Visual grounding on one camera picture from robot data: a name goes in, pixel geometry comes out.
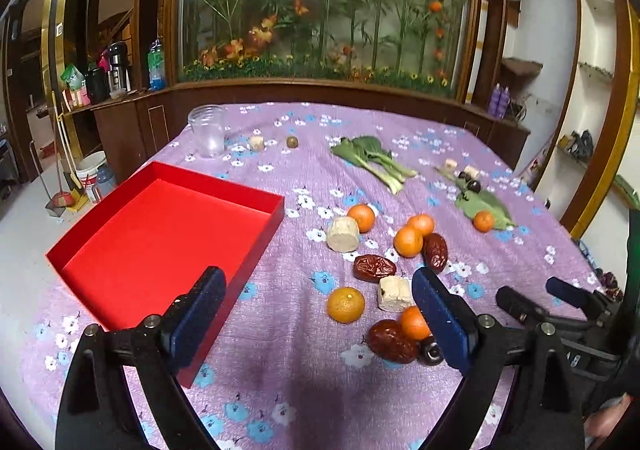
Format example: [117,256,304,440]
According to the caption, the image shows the dark plum front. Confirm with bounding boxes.
[419,336,444,366]

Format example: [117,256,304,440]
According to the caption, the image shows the dark plum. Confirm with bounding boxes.
[466,179,482,194]
[419,336,444,366]

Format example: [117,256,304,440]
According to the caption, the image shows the orange mandarin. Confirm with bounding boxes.
[347,204,376,233]
[394,225,423,258]
[407,214,435,236]
[326,286,366,324]
[473,210,495,233]
[399,306,432,342]

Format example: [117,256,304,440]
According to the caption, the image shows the beige cake block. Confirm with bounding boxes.
[326,216,360,253]
[378,275,416,313]

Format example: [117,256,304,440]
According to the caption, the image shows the red date front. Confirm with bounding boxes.
[366,319,419,364]

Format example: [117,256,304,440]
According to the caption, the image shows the red date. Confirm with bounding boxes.
[422,232,449,274]
[366,319,419,364]
[352,254,397,283]

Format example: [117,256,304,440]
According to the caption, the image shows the right hand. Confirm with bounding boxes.
[585,394,631,439]

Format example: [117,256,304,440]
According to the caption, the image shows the red shallow box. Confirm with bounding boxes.
[47,162,284,387]

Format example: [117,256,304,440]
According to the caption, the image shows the orange mandarin on leaf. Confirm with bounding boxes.
[473,210,495,233]

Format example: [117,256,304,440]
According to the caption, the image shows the green leaf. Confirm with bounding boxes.
[436,168,516,231]

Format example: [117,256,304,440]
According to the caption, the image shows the purple floral tablecloth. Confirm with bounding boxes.
[0,100,604,450]

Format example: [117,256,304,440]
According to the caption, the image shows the dark plum on leaf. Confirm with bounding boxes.
[466,179,482,194]

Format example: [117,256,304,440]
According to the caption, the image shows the small white piece right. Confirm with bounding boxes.
[464,166,480,179]

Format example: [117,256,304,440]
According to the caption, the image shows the grey thermos jug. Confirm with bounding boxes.
[96,164,117,199]

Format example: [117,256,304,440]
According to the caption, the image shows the broom and dustpan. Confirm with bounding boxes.
[28,103,89,221]

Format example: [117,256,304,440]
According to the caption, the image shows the white plastic bucket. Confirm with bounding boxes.
[76,151,106,204]

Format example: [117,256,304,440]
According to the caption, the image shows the small beige piece by cup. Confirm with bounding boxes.
[248,136,266,152]

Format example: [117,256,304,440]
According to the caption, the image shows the clear plastic cup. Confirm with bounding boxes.
[188,104,226,158]

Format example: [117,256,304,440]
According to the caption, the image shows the bok choy stalk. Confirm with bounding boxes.
[330,136,418,195]

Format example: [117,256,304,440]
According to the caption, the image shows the small green olive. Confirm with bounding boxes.
[286,136,299,149]

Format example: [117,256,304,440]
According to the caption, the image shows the wooden cabinet counter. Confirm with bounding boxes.
[64,78,529,182]

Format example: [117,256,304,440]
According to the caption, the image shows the purple bottles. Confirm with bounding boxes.
[488,84,511,119]

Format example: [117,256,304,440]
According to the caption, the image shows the black thermos flask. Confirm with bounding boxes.
[107,41,131,100]

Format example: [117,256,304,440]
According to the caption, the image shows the green snack bag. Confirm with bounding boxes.
[61,64,91,110]

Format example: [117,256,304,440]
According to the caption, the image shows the green water bottle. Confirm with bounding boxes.
[148,39,166,91]

